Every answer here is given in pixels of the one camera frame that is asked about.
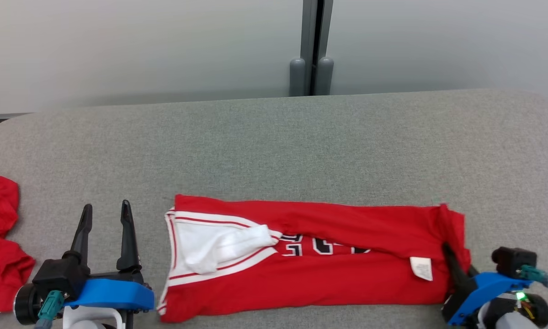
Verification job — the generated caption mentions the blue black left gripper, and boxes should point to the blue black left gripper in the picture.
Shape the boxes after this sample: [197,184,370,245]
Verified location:
[13,200,155,326]

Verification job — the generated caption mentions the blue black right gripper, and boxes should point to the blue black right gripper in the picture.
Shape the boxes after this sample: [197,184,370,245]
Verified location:
[442,244,548,329]

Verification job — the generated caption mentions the red white basketball jersey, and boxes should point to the red white basketball jersey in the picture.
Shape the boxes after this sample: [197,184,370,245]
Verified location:
[157,194,472,324]

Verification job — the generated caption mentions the black right cable teal plug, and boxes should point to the black right cable teal plug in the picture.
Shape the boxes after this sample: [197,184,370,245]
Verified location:
[518,265,548,302]

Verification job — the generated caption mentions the black cable teal plug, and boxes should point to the black cable teal plug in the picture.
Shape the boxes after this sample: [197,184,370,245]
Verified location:
[518,265,548,302]
[34,290,65,329]

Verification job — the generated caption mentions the black left cable teal plug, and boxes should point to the black left cable teal plug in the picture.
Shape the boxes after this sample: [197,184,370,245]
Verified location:
[34,290,65,329]

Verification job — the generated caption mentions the grey cylinder post foot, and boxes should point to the grey cylinder post foot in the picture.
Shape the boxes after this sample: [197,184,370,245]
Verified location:
[315,56,334,96]
[289,57,306,97]

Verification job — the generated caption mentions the grey metal partition post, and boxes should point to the grey metal partition post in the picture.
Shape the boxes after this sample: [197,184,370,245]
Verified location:
[301,0,334,96]

